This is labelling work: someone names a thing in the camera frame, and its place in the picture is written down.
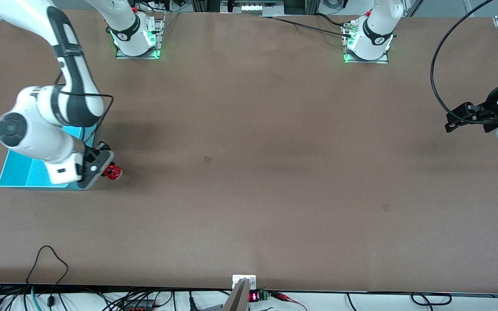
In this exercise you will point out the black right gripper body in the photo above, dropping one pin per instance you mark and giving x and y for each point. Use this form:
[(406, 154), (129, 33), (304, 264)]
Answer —
[(92, 154)]

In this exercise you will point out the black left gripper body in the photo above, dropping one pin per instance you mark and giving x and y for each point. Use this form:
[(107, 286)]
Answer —
[(492, 101)]

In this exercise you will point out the red beetle toy car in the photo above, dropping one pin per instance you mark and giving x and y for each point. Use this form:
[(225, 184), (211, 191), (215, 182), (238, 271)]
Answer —
[(113, 172)]

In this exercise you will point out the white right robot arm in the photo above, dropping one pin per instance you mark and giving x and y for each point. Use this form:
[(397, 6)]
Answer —
[(37, 134)]

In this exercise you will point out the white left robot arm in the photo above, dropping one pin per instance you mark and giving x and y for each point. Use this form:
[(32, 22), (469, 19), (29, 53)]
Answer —
[(376, 30)]

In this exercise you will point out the blue plastic storage box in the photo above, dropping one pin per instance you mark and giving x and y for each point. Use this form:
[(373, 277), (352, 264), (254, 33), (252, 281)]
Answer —
[(20, 172)]

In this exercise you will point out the lit electronics box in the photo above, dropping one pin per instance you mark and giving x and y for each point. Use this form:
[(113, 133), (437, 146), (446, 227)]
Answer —
[(253, 7)]

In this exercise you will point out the orange power strip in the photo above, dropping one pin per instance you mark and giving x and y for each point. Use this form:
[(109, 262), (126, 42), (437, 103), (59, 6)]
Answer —
[(138, 306)]

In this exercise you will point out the red LED display module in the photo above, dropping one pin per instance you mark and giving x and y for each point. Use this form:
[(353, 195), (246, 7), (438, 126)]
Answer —
[(254, 296)]

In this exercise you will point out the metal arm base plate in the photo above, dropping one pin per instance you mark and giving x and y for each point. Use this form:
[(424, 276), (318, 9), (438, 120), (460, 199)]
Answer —
[(347, 55), (161, 32)]

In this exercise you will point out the white mount bracket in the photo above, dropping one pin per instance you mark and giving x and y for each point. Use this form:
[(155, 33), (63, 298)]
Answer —
[(237, 279)]

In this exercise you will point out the grey metal mount bar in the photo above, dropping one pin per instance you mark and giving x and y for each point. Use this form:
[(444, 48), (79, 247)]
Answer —
[(237, 300)]

